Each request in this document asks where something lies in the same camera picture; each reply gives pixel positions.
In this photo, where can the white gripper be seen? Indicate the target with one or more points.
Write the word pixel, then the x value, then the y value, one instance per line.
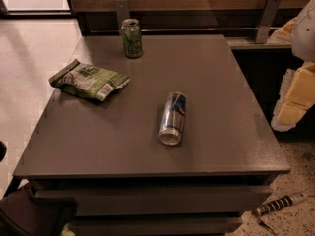
pixel 305 33

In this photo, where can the silver blue redbull can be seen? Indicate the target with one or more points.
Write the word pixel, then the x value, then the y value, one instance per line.
pixel 172 123

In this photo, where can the green soda can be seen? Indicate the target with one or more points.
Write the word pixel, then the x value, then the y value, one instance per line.
pixel 132 39

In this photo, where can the grey drawer cabinet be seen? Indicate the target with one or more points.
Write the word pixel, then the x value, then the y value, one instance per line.
pixel 108 155

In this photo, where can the green chip bag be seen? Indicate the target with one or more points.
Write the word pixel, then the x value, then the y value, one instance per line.
pixel 88 81

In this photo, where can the dark chair seat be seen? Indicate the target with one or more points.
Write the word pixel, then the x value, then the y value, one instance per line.
pixel 22 213

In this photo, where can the right metal wall bracket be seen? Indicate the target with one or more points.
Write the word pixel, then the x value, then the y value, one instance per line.
pixel 268 14

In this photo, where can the metal wall bracket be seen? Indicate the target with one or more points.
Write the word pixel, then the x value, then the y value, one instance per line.
pixel 122 11
pixel 268 14

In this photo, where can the left metal wall bracket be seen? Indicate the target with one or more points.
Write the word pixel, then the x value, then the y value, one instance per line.
pixel 122 11

